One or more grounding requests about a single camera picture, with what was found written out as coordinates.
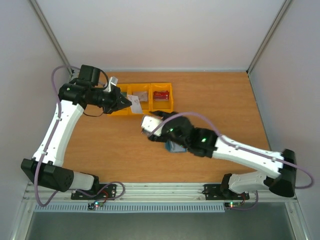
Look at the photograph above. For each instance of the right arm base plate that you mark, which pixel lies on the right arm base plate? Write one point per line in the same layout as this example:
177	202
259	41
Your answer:
215	192

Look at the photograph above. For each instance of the right circuit board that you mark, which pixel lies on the right circuit board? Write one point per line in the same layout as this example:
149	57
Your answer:
232	204

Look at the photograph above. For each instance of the middle yellow bin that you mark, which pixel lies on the middle yellow bin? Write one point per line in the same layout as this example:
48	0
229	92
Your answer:
146	106

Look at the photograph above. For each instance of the teal card holder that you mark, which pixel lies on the teal card holder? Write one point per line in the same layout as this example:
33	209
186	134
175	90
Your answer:
173	147

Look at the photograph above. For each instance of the right yellow bin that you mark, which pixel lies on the right yellow bin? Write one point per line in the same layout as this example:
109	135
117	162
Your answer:
166	106

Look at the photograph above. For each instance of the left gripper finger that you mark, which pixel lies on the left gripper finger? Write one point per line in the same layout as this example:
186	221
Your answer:
121	101
113	108

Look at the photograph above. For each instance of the circuit board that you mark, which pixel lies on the circuit board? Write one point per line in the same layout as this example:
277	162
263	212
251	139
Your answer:
95	205
232	204

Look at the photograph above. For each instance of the left yellow bin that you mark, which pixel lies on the left yellow bin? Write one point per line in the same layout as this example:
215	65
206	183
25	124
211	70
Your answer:
123	88

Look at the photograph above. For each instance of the left circuit board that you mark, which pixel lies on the left circuit board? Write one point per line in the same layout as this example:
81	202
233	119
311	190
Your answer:
95	205

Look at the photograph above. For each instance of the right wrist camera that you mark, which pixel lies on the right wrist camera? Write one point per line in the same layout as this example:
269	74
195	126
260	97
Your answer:
149	123

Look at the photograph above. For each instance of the red cards stack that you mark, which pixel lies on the red cards stack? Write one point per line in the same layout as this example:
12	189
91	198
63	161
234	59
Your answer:
162	95

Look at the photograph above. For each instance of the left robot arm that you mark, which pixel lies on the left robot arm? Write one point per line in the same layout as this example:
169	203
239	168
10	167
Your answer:
45	168

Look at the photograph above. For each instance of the yellow bin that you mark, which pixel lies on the yellow bin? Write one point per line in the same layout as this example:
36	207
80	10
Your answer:
123	88
166	106
146	106

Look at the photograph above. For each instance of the grey slotted cable duct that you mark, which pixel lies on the grey slotted cable duct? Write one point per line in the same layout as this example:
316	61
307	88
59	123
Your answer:
133	207

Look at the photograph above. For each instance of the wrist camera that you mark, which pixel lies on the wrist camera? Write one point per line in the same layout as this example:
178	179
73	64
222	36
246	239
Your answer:
111	84
149	123

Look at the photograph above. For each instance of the white pink cards stack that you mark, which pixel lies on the white pink cards stack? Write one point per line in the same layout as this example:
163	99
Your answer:
143	96

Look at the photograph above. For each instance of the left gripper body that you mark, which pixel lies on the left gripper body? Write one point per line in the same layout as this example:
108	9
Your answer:
109	101

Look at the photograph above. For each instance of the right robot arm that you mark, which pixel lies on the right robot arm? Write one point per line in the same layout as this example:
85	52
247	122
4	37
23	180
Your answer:
273	170

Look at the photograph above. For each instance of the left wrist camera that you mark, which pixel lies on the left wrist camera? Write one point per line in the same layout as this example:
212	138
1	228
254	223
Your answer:
111	84

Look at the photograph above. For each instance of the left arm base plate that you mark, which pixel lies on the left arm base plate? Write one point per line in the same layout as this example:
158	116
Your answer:
101	192

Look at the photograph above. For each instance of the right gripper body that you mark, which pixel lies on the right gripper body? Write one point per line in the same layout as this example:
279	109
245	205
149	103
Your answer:
164	127

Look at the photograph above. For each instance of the aluminium front rail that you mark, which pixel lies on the aluminium front rail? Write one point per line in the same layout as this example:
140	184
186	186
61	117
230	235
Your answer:
158	192

